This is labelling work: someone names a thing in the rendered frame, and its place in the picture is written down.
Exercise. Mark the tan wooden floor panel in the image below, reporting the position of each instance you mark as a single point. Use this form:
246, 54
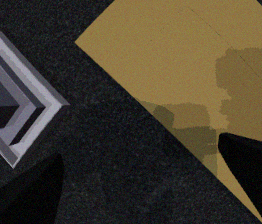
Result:
195, 65

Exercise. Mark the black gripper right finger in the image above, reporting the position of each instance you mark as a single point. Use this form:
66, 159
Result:
244, 157

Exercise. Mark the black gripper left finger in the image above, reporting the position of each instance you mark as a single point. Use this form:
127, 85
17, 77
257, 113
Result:
32, 198

